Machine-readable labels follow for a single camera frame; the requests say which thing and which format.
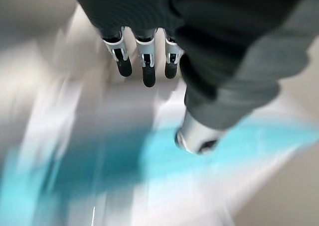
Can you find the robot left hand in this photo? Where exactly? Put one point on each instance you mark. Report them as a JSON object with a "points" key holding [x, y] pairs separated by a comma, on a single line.
{"points": [[211, 36]]}

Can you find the white blue medical cart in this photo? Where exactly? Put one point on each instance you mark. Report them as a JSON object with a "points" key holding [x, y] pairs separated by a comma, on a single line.
{"points": [[174, 176]]}

